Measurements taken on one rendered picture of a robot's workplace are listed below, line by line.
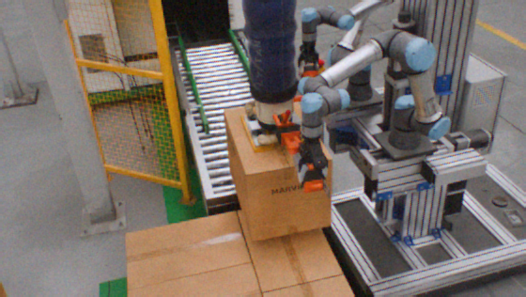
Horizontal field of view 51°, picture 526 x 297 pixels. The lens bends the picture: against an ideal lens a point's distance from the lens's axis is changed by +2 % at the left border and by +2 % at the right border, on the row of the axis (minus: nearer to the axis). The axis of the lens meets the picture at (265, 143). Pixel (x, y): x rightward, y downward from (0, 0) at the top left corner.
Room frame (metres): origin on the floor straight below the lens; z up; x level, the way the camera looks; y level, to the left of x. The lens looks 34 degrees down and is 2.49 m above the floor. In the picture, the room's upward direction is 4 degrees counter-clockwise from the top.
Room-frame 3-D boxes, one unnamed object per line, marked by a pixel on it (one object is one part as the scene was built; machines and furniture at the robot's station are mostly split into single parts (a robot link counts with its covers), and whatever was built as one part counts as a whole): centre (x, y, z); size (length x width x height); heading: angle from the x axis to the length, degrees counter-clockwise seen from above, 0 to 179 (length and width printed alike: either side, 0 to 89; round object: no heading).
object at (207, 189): (3.48, 0.57, 0.50); 2.31 x 0.05 x 0.19; 12
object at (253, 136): (2.23, 0.04, 1.10); 0.34 x 0.10 x 0.05; 11
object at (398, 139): (2.13, -0.66, 1.09); 0.15 x 0.15 x 0.10
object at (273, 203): (2.23, -0.04, 0.87); 0.60 x 0.40 x 0.40; 11
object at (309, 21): (2.57, -0.26, 1.50); 0.09 x 0.08 x 0.11; 128
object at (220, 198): (2.40, 0.01, 0.58); 0.70 x 0.03 x 0.06; 102
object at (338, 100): (1.75, -0.25, 1.50); 0.11 x 0.11 x 0.08; 31
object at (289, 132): (2.01, -0.10, 1.20); 0.10 x 0.08 x 0.06; 101
